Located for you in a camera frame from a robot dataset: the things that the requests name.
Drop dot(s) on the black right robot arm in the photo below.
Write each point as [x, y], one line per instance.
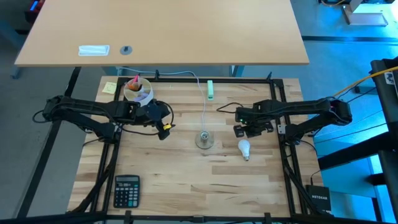
[311, 107]

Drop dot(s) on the beige wooden desk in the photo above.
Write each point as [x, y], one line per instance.
[161, 31]

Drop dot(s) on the black metal support bar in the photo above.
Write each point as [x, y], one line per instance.
[46, 146]

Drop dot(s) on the black aluminium table frame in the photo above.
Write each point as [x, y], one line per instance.
[217, 80]

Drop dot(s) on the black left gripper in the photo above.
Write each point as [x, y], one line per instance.
[152, 112]

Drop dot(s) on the white lightbulb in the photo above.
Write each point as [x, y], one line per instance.
[244, 147]

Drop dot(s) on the black Netgear router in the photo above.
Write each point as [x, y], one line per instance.
[318, 197]

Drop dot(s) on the black metal cart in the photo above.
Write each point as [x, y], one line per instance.
[388, 102]

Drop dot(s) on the purple marker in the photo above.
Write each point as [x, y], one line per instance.
[141, 97]

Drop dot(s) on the metal lamp socket base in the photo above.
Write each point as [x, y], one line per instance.
[204, 140]

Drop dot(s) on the white round pen holder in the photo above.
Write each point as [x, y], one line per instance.
[148, 98]

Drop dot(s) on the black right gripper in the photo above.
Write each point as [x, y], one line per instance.
[255, 119]

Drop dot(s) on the orange marker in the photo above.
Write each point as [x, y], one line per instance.
[133, 86]

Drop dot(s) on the grey metal stand plate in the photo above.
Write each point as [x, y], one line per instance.
[363, 15]

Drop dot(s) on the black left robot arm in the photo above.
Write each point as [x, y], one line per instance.
[81, 107]

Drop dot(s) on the black calculator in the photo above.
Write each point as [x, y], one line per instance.
[127, 191]

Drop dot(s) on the yellow sticky note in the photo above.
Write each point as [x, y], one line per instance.
[109, 87]

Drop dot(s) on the red and blue device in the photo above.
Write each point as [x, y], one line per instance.
[34, 9]

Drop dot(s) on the pink marker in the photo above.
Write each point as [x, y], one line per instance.
[136, 79]

